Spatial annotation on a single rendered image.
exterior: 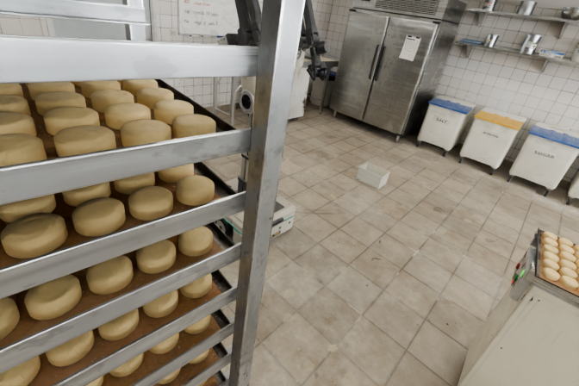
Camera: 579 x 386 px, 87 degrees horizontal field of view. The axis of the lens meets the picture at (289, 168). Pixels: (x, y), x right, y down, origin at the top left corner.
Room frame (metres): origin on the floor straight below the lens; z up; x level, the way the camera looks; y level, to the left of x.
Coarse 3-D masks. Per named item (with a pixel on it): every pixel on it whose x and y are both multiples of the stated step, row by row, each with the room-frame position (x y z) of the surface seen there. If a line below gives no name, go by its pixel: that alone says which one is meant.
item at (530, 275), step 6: (534, 270) 0.92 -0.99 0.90; (528, 276) 0.92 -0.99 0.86; (534, 282) 0.91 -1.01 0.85; (540, 282) 0.90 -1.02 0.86; (546, 282) 0.89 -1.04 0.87; (546, 288) 0.89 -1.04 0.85; (552, 288) 0.88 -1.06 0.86; (558, 288) 0.87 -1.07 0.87; (558, 294) 0.86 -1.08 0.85; (564, 294) 0.86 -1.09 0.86; (570, 294) 0.85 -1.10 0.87; (570, 300) 0.84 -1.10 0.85; (576, 300) 0.84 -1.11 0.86
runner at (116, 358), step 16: (208, 304) 0.30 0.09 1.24; (224, 304) 0.32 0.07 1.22; (176, 320) 0.26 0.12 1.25; (192, 320) 0.28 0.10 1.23; (144, 336) 0.23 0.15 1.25; (160, 336) 0.25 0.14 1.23; (112, 352) 0.21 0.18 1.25; (128, 352) 0.22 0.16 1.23; (96, 368) 0.19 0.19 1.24; (112, 368) 0.20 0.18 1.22; (64, 384) 0.17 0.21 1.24; (80, 384) 0.18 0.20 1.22
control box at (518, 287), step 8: (528, 248) 1.14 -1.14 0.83; (528, 256) 1.08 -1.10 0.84; (520, 264) 1.09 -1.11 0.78; (528, 264) 1.02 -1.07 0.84; (520, 272) 1.02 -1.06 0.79; (512, 280) 1.05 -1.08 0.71; (520, 280) 0.96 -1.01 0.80; (512, 288) 0.99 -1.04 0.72; (520, 288) 0.95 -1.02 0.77; (512, 296) 0.95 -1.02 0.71
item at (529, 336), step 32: (512, 320) 0.89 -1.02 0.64; (544, 320) 0.85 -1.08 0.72; (576, 320) 0.81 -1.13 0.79; (480, 352) 0.93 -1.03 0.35; (512, 352) 0.86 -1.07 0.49; (544, 352) 0.81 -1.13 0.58; (576, 352) 0.77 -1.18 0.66; (480, 384) 0.86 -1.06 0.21; (512, 384) 0.82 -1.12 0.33; (544, 384) 0.77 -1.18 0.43; (576, 384) 0.74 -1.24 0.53
